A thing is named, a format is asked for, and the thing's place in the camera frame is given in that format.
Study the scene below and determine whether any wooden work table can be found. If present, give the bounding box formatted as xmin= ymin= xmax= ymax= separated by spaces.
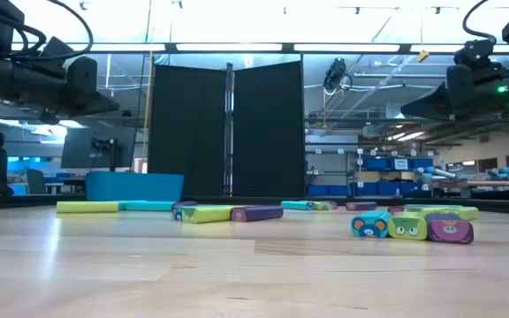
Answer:
xmin=433 ymin=178 xmax=509 ymax=190

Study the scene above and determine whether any grey office chair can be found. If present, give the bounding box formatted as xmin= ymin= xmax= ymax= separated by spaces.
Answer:
xmin=25 ymin=167 xmax=48 ymax=195

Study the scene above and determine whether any blue storage bin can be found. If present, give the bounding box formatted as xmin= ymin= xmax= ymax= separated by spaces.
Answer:
xmin=399 ymin=181 xmax=432 ymax=198
xmin=409 ymin=157 xmax=435 ymax=170
xmin=306 ymin=184 xmax=352 ymax=197
xmin=352 ymin=181 xmax=400 ymax=197
xmin=362 ymin=157 xmax=392 ymax=171

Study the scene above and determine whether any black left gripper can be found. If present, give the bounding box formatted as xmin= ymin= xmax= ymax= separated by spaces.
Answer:
xmin=27 ymin=56 xmax=121 ymax=126

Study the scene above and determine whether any black monitor stand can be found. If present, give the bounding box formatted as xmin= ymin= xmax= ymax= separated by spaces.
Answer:
xmin=89 ymin=136 xmax=121 ymax=172

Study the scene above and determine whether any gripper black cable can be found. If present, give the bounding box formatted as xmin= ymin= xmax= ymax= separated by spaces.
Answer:
xmin=9 ymin=0 xmax=95 ymax=63
xmin=460 ymin=0 xmax=509 ymax=45

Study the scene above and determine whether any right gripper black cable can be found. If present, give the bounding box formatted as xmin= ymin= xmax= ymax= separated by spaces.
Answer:
xmin=460 ymin=0 xmax=509 ymax=45

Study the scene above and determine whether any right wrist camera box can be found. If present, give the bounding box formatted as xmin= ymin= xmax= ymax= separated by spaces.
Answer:
xmin=452 ymin=38 xmax=499 ymax=72

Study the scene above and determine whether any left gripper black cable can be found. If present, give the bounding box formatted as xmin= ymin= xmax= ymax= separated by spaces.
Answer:
xmin=9 ymin=0 xmax=95 ymax=63

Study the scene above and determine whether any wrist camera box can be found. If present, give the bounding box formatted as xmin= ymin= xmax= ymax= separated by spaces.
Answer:
xmin=37 ymin=36 xmax=78 ymax=67
xmin=452 ymin=38 xmax=499 ymax=72

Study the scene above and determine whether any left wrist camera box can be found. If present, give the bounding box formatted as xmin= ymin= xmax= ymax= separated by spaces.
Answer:
xmin=37 ymin=36 xmax=78 ymax=67

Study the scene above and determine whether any black folding room divider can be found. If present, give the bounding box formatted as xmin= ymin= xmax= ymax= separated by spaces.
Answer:
xmin=148 ymin=60 xmax=307 ymax=199

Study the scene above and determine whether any black hanging cable reel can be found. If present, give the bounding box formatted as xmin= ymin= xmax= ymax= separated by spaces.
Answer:
xmin=323 ymin=57 xmax=353 ymax=96

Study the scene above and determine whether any blue plastic bin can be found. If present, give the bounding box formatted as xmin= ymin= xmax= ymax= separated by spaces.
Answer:
xmin=85 ymin=170 xmax=185 ymax=203

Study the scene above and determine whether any metal storage shelf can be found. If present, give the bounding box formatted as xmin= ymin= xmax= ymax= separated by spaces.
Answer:
xmin=305 ymin=148 xmax=441 ymax=198

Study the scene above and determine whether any black monitor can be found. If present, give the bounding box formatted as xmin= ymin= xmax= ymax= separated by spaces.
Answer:
xmin=60 ymin=126 xmax=139 ymax=170

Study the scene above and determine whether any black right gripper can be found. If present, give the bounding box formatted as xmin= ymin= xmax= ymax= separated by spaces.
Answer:
xmin=399 ymin=64 xmax=509 ymax=121

